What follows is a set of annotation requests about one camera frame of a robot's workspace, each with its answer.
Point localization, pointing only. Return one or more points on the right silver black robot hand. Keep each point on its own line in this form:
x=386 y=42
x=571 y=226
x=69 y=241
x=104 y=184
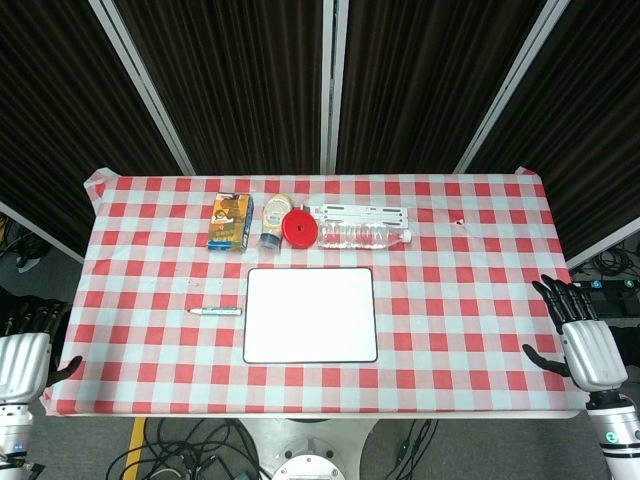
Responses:
x=590 y=350

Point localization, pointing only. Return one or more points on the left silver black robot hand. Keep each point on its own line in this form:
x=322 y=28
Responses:
x=22 y=350

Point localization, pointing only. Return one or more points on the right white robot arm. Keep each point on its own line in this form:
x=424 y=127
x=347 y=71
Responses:
x=617 y=435

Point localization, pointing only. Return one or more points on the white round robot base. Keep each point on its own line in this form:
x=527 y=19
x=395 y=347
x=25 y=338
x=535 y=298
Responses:
x=305 y=452

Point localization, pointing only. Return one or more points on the red white checkered tablecloth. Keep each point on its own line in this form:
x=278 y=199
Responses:
x=320 y=295

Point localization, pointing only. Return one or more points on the dark partition panel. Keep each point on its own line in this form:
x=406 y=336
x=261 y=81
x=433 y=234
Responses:
x=590 y=125
x=50 y=100
x=440 y=85
x=225 y=85

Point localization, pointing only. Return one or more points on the orange blue carton box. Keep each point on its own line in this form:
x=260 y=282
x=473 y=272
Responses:
x=231 y=222

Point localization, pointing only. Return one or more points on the clear plastic water bottle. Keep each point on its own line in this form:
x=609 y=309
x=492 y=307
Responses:
x=362 y=236

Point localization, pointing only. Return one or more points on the beige squeeze sauce bottle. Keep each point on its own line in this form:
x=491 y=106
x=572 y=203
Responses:
x=275 y=220

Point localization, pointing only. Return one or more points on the red round disc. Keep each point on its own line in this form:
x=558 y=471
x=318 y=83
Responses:
x=300 y=228

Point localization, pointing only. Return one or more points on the white whiteboard black frame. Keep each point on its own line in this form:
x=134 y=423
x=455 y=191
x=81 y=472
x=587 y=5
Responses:
x=310 y=315

